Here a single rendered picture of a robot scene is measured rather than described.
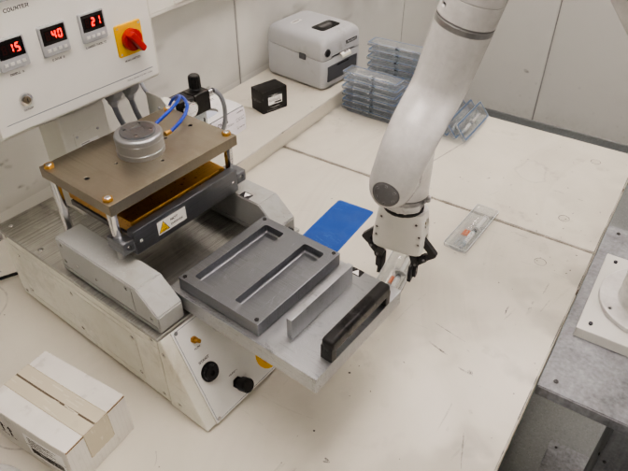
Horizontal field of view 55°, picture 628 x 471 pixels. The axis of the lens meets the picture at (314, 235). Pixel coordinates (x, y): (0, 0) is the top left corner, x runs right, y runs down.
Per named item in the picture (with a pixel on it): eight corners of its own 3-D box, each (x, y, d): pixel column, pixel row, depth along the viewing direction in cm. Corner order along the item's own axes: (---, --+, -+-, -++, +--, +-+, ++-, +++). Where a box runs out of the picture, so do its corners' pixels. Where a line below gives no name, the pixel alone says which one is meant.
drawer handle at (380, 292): (320, 357, 84) (320, 337, 82) (378, 297, 93) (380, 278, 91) (331, 363, 83) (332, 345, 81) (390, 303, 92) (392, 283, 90)
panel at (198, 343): (216, 423, 101) (169, 333, 94) (324, 320, 119) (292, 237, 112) (223, 426, 99) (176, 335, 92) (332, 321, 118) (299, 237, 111)
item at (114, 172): (33, 199, 105) (8, 133, 97) (167, 130, 125) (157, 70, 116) (121, 254, 94) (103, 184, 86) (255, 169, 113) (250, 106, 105)
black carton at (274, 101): (251, 107, 181) (250, 86, 177) (276, 99, 186) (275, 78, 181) (264, 114, 178) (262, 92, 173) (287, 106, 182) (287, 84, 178)
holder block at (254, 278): (180, 288, 95) (178, 276, 93) (264, 226, 107) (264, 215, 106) (258, 336, 87) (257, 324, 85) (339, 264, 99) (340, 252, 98)
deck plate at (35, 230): (-5, 229, 114) (-7, 225, 114) (140, 154, 136) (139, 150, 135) (157, 343, 92) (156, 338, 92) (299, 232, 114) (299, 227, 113)
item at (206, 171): (72, 204, 104) (57, 157, 98) (169, 151, 118) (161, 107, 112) (136, 243, 96) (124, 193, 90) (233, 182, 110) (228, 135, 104)
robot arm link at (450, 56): (474, 58, 78) (402, 224, 99) (502, 20, 89) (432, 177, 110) (411, 31, 80) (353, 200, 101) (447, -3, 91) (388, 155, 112)
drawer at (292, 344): (171, 304, 98) (164, 268, 93) (262, 236, 111) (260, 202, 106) (316, 397, 83) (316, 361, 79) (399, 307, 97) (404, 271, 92)
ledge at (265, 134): (120, 168, 163) (116, 154, 160) (296, 64, 218) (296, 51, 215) (204, 204, 150) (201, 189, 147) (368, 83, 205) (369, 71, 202)
